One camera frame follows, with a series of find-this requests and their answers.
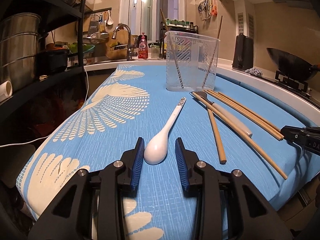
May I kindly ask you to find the red dish soap bottle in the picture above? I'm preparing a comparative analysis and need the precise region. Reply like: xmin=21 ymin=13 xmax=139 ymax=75
xmin=138 ymin=33 xmax=148 ymax=60

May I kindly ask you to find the fork with white handle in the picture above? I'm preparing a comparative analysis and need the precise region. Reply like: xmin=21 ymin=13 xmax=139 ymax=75
xmin=190 ymin=92 xmax=252 ymax=138

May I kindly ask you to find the stainless steel stock pot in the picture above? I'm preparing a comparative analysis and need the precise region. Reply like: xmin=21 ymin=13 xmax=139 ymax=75
xmin=1 ymin=12 xmax=41 ymax=91

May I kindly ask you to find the bamboo chopstick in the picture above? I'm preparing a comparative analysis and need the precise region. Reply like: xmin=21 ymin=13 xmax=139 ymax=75
xmin=203 ymin=89 xmax=284 ymax=141
xmin=207 ymin=108 xmax=227 ymax=165
xmin=191 ymin=92 xmax=287 ymax=180
xmin=202 ymin=15 xmax=223 ymax=88
xmin=218 ymin=92 xmax=280 ymax=133

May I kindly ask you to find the white ceramic spoon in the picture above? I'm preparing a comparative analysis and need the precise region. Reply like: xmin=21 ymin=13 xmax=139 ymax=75
xmin=144 ymin=97 xmax=186 ymax=165

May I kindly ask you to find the hanging kitchen tools rack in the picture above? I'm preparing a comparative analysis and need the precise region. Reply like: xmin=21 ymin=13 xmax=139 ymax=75
xmin=197 ymin=0 xmax=218 ymax=21

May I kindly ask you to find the black metal shelf unit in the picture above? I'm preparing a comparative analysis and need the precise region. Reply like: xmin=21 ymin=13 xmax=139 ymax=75
xmin=1 ymin=0 xmax=86 ymax=120

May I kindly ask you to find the clear plastic utensil holder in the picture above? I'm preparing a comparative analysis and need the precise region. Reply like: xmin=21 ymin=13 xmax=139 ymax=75
xmin=165 ymin=31 xmax=220 ymax=92

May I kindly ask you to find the blue white dish cloth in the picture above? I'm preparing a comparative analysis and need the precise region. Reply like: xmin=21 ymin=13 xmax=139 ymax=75
xmin=245 ymin=67 xmax=263 ymax=77

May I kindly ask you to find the blue white patterned table mat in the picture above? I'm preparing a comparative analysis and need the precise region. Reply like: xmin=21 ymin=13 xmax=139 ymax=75
xmin=16 ymin=64 xmax=319 ymax=239

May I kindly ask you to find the black wok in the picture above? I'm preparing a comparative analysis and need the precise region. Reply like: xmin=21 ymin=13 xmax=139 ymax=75
xmin=266 ymin=48 xmax=319 ymax=81

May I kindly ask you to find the wooden cutting board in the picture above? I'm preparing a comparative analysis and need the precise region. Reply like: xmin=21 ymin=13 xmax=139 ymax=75
xmin=105 ymin=29 xmax=133 ymax=60

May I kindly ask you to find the glass jar with lid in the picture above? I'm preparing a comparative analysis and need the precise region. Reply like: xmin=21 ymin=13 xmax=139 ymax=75
xmin=148 ymin=42 xmax=161 ymax=59

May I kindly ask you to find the hanging white ladle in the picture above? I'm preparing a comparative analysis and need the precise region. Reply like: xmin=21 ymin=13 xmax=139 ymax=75
xmin=106 ymin=10 xmax=114 ymax=26

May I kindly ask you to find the chrome kitchen faucet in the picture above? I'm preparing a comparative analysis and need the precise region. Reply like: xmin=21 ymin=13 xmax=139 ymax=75
xmin=110 ymin=23 xmax=137 ymax=61

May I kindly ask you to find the black gas stove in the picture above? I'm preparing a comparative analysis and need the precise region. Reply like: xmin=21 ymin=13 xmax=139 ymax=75
xmin=272 ymin=70 xmax=319 ymax=101

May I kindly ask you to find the hanging metal grater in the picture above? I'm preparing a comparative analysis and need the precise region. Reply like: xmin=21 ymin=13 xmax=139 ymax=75
xmin=87 ymin=14 xmax=99 ymax=37

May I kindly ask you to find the green colander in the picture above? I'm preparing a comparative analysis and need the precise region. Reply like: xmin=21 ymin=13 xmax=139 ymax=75
xmin=67 ymin=42 xmax=96 ymax=54

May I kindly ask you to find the black spice rack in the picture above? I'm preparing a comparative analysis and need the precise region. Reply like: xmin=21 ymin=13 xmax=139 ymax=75
xmin=159 ymin=21 xmax=199 ymax=59

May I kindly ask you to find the black knife block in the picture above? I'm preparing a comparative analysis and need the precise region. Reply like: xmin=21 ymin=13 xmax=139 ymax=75
xmin=232 ymin=33 xmax=254 ymax=71

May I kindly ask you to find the white power cable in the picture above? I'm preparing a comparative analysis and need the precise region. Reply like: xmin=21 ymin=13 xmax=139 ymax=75
xmin=0 ymin=65 xmax=90 ymax=149

